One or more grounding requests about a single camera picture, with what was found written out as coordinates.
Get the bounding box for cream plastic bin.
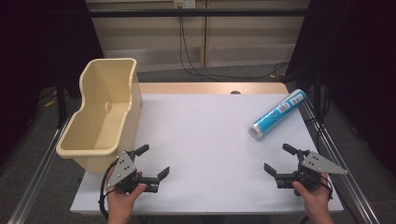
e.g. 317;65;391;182
55;58;144;174

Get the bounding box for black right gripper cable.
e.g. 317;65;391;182
320;176;334;201

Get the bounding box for black stand post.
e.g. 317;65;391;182
312;66;322;120
55;73;68;129

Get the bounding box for white table mat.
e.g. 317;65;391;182
69;92;344;217

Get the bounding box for person's left hand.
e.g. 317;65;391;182
106;169;148;217

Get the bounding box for person's right hand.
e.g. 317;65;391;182
291;173;332;217

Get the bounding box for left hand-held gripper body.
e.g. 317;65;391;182
106;149;161;194

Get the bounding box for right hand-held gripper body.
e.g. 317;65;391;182
275;148;348;197

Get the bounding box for wooden table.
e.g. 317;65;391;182
138;81;290;96

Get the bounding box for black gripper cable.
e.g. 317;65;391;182
320;176;334;201
98;159;120;220

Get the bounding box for aluminium frame rail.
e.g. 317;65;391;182
7;119;73;224
299;98;381;224

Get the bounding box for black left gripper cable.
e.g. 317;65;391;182
98;159;120;220

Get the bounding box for black horizontal frame bar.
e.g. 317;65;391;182
88;8;308;19

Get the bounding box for black hanging wall cables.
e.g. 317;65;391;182
178;16;290;81

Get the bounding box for blue plastic wrap roll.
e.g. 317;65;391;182
247;89;307;141

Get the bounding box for dark curtain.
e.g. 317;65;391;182
285;0;396;178
0;0;105;166

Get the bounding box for white wall socket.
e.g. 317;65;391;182
173;0;196;9

